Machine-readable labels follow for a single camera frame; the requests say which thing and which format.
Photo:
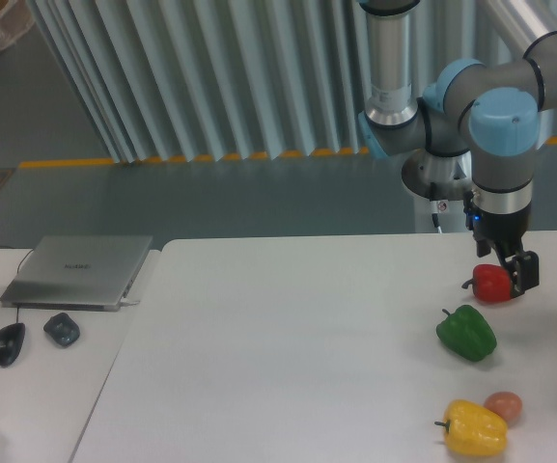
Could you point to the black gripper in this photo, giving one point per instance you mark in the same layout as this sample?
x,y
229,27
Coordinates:
x,y
502,233

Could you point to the red bell pepper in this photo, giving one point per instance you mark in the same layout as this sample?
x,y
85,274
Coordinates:
x,y
490,284

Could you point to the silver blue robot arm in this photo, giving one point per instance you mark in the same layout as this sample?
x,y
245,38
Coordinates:
x,y
490,116

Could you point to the green bell pepper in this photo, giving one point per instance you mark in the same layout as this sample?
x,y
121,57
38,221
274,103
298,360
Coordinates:
x,y
466,333

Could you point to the brown egg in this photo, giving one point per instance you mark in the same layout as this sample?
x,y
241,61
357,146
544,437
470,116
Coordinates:
x,y
505,404

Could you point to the yellow bell pepper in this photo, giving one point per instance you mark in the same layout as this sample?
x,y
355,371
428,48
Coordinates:
x,y
471,429

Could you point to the grey folding partition screen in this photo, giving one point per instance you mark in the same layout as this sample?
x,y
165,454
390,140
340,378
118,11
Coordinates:
x,y
214,79

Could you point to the silver closed laptop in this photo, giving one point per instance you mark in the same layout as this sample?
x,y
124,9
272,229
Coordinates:
x,y
79,272

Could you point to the dark grey small device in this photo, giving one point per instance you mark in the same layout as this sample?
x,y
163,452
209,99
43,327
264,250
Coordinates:
x,y
62,329

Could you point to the black computer mouse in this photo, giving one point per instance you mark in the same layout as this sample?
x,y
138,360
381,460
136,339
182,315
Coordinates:
x,y
11,341

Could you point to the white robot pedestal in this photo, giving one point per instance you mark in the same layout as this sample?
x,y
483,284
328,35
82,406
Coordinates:
x,y
444,212

